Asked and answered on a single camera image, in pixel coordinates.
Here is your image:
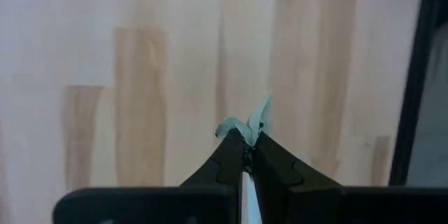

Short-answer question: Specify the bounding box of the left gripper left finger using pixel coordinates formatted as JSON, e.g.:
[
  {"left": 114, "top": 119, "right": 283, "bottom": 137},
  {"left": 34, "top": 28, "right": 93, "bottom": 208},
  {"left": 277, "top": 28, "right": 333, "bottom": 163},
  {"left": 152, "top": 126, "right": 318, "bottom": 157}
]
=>
[{"left": 179, "top": 127, "right": 246, "bottom": 188}]

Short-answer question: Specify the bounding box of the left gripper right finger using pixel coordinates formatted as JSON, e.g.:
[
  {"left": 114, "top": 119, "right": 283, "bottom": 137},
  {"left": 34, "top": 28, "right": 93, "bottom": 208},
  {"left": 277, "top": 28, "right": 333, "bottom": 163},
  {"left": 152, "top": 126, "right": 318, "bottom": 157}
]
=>
[{"left": 251, "top": 131, "right": 343, "bottom": 197}]

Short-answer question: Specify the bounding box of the green sweetener packet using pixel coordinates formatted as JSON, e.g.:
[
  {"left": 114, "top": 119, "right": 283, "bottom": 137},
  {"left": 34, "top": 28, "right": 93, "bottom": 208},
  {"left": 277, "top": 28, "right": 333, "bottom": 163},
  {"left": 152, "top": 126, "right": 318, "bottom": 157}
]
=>
[{"left": 214, "top": 94, "right": 273, "bottom": 148}]

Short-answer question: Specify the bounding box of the black aluminium station frame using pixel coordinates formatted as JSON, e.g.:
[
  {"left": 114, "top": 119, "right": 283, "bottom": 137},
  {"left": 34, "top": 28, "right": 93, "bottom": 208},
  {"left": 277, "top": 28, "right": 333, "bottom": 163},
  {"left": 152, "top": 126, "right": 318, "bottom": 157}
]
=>
[{"left": 388, "top": 0, "right": 448, "bottom": 187}]

